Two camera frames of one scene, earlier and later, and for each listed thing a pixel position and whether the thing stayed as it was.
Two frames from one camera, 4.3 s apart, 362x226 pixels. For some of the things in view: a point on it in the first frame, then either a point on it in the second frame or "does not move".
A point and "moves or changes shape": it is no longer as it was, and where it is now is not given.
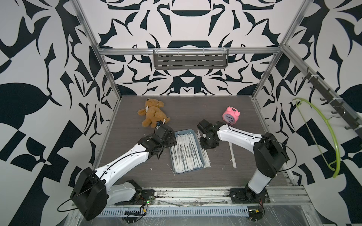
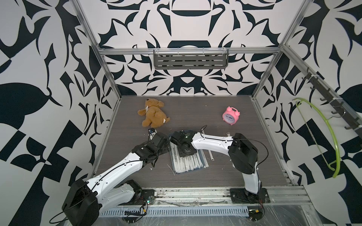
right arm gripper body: x=205 y=142 -> x=182 y=152
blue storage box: x=187 y=155 does not move
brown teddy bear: x=153 y=113 does not move
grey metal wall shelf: x=191 y=59 does not move
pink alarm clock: x=231 y=116 does not move
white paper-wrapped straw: x=233 y=155 moves or changes shape
